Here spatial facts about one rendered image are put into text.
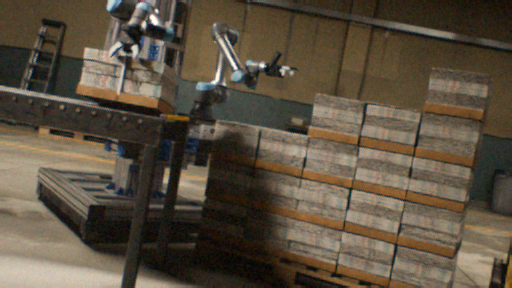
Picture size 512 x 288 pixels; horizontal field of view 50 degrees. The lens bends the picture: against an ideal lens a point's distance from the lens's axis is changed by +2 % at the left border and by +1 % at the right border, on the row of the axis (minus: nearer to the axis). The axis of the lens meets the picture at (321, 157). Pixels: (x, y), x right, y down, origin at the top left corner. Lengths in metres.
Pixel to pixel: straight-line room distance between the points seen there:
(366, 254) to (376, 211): 0.23
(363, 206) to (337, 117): 0.49
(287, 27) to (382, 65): 1.83
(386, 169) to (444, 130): 0.35
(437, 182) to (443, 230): 0.24
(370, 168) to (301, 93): 6.96
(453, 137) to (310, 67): 7.16
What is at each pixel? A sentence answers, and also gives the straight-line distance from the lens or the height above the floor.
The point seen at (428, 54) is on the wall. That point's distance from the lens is 9.99.
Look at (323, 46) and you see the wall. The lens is 9.78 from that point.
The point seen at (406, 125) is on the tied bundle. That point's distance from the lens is 2.77.
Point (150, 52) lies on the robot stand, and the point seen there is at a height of 1.17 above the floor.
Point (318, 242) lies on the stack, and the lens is 2.91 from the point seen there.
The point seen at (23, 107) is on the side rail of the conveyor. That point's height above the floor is 0.74.
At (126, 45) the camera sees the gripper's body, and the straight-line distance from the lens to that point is 2.74.
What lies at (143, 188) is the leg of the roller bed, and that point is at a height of 0.49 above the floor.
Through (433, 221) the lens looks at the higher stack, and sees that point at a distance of 2.75.
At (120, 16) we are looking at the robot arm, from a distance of 3.29.
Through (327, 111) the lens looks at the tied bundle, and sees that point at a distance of 2.89.
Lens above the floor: 0.88
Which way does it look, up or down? 3 degrees down
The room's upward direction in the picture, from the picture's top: 10 degrees clockwise
